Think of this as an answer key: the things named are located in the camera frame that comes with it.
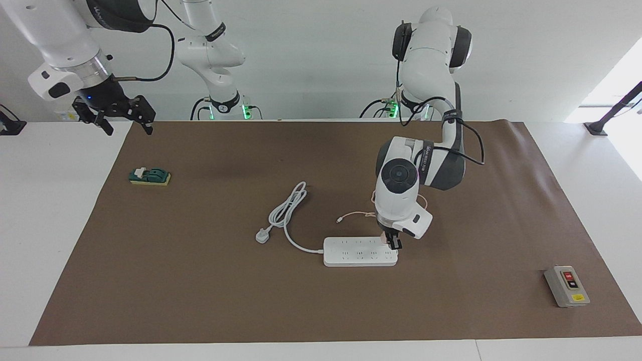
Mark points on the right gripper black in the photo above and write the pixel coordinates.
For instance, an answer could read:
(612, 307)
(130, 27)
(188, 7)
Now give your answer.
(105, 98)

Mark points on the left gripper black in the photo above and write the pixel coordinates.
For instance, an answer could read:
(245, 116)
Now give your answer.
(392, 234)

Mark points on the pink charger adapter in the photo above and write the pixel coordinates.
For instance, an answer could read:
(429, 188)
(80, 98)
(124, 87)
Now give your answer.
(384, 238)

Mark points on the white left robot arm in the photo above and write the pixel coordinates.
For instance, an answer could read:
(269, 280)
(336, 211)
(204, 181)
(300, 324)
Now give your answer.
(398, 200)

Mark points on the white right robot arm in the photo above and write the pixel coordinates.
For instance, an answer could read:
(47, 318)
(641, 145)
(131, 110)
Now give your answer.
(60, 35)

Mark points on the white power strip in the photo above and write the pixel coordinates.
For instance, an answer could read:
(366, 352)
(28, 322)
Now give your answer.
(356, 253)

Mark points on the black table clamp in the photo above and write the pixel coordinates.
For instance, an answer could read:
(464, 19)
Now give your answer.
(12, 128)

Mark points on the brown table mat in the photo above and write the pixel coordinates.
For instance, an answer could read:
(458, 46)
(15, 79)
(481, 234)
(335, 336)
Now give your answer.
(200, 301)

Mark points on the black slanted stand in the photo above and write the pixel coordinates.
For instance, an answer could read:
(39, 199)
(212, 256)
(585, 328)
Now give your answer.
(597, 128)

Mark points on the white wall socket box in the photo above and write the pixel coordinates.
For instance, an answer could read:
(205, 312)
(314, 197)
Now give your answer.
(67, 116)

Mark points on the grey on-off switch box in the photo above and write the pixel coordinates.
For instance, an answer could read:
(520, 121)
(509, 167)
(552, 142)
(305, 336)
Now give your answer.
(567, 286)

